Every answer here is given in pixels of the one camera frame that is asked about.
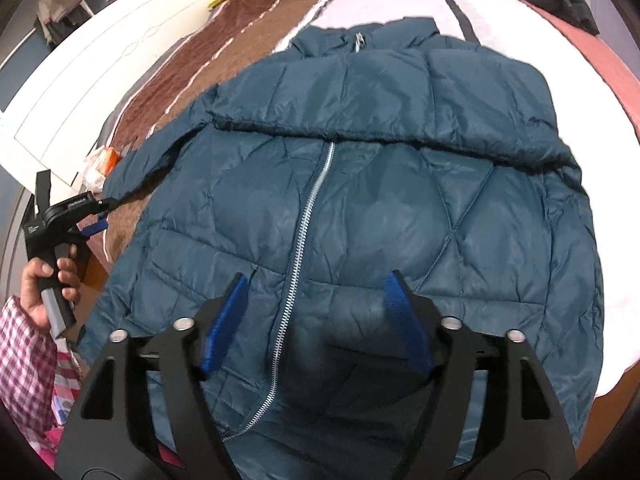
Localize teal quilted puffer jacket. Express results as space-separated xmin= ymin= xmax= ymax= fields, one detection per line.
xmin=77 ymin=15 xmax=606 ymax=480

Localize plaid pink sleeve forearm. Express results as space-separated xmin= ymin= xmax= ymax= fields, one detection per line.
xmin=1 ymin=296 xmax=56 ymax=434

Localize person's left hand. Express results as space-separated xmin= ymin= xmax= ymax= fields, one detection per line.
xmin=20 ymin=245 xmax=80 ymax=333

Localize orange white plastic packet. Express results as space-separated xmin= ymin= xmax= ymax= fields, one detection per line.
xmin=79 ymin=146 xmax=120 ymax=193

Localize white padded headboard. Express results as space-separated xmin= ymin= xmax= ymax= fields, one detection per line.
xmin=1 ymin=0 xmax=210 ymax=194

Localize striped fleece bed blanket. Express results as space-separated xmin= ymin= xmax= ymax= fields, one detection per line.
xmin=96 ymin=0 xmax=640 ymax=396

